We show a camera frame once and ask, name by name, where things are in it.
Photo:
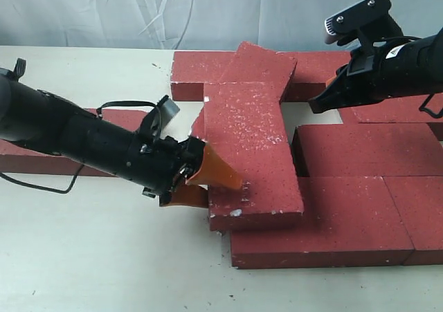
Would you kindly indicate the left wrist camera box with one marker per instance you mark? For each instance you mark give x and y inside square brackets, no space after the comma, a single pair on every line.
[168,110]

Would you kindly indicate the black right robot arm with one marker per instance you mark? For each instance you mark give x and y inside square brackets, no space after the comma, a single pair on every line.
[402,67]

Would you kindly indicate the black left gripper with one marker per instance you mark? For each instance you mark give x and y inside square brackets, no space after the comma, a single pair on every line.
[172,171]

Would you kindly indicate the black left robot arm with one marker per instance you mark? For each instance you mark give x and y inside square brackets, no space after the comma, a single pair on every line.
[46,123]

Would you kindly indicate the red brick with chipped corner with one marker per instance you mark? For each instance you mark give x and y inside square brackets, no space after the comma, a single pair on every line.
[243,123]

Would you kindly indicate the light blue backdrop cloth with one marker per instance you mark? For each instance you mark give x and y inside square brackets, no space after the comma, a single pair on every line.
[282,25]

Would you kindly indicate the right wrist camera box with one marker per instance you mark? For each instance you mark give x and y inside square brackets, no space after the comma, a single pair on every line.
[366,20]

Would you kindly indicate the red brick third row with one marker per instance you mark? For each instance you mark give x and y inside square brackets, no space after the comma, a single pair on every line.
[375,149]

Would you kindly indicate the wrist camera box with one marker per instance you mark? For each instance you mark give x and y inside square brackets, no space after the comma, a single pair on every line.
[168,110]
[366,20]

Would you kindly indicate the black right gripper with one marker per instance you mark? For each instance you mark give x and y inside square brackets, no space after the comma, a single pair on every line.
[355,83]

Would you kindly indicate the red brick second row right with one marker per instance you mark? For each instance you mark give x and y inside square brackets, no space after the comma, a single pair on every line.
[396,110]

